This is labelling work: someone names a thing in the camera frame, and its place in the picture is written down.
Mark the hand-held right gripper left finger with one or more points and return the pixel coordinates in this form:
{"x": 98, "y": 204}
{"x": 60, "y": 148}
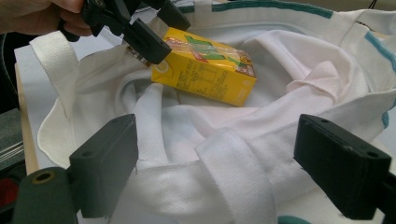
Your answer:
{"x": 102, "y": 165}

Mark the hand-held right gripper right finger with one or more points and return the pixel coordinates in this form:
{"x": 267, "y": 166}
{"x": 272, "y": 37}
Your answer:
{"x": 342, "y": 168}

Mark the yellow juice box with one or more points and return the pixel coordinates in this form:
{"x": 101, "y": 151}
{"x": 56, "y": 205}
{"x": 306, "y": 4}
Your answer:
{"x": 211, "y": 77}

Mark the white tote bag coloured blobs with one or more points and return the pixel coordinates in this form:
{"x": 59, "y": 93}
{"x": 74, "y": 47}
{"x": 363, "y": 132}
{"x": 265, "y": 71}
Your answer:
{"x": 249, "y": 161}

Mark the dark grey equipment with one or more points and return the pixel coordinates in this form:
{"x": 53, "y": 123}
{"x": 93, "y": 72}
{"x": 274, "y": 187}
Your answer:
{"x": 11, "y": 137}

